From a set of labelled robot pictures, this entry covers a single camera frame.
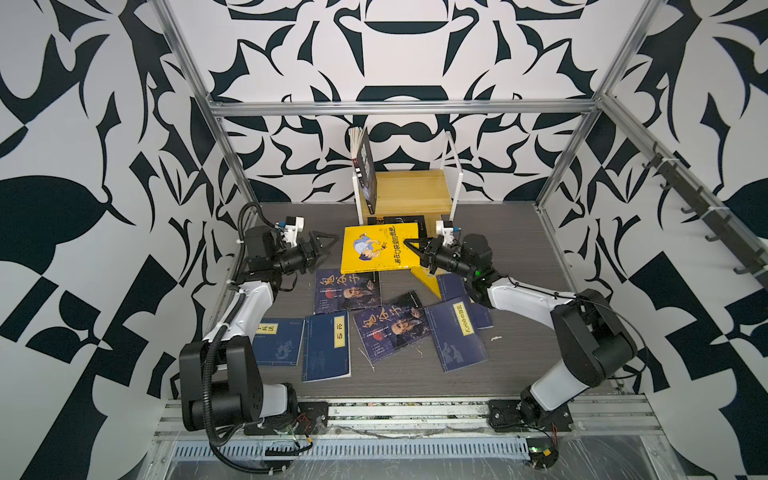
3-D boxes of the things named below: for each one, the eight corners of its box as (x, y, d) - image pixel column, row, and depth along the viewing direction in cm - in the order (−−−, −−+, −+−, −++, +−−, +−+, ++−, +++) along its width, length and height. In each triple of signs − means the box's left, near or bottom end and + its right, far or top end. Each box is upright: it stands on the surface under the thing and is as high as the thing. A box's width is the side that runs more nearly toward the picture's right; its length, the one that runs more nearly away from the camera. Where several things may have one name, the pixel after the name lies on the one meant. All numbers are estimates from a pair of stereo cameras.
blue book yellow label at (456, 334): (443, 372, 83) (446, 368, 80) (424, 310, 94) (426, 305, 91) (489, 361, 85) (493, 357, 82) (465, 302, 96) (468, 297, 93)
